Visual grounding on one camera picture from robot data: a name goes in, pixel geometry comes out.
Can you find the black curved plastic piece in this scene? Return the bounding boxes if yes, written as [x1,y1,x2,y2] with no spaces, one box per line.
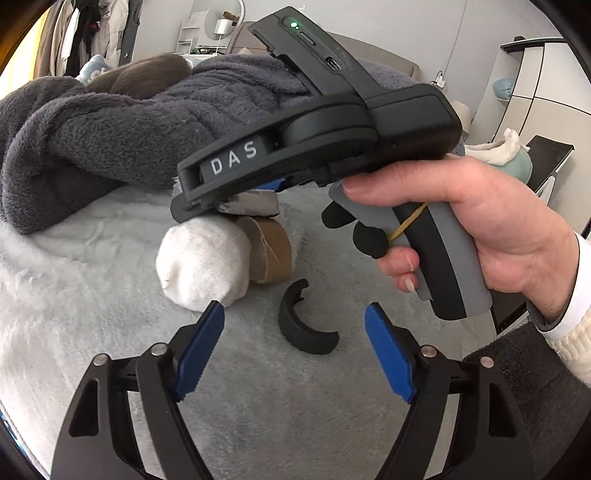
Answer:
[278,279,341,356]

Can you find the round white mirror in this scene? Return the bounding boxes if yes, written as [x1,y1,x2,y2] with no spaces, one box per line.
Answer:
[203,0,246,51]

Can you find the person's right hand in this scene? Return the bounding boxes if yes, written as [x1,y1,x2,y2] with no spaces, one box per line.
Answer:
[344,154,581,320]

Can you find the person's right forearm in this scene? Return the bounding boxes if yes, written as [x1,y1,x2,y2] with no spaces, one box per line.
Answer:
[526,231,591,393]

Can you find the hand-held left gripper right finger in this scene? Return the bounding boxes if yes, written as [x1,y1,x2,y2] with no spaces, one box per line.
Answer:
[364,302,536,480]

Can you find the light blue plush toy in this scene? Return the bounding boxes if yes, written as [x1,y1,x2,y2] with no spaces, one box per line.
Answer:
[76,54,109,84]

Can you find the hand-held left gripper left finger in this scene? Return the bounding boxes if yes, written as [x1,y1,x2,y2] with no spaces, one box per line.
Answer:
[50,300,227,480]

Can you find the brown cardboard tube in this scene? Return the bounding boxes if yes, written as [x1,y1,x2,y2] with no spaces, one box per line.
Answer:
[235,216,294,284]

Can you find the white sock ball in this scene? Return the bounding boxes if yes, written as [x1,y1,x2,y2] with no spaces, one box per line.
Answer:
[156,216,253,311]

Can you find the white cabinet with black trim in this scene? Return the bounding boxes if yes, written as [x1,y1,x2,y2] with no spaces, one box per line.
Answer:
[489,37,591,153]

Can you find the person's dark fuzzy clothing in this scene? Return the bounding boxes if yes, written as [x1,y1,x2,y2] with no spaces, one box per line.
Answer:
[462,320,591,480]

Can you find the white fleece bed cover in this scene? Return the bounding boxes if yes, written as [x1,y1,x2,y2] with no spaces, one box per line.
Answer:
[0,185,509,480]

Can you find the teal cushion with white plush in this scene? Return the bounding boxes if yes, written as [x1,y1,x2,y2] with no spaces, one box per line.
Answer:
[464,128,534,185]

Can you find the hanging clothes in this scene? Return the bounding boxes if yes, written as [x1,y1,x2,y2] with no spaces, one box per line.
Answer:
[37,0,153,77]

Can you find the black chair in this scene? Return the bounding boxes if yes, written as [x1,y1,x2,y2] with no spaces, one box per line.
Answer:
[526,135,575,195]

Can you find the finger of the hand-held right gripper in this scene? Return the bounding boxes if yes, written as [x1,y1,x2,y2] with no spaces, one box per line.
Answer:
[253,176,296,193]
[170,191,232,223]

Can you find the dark grey fleece blanket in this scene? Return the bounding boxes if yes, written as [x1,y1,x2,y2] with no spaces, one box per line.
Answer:
[0,54,467,236]

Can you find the brown plush pillow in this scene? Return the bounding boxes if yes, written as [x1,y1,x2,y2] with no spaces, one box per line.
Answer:
[85,53,195,100]

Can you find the white shelf rack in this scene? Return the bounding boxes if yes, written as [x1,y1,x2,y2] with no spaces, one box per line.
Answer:
[175,14,232,58]

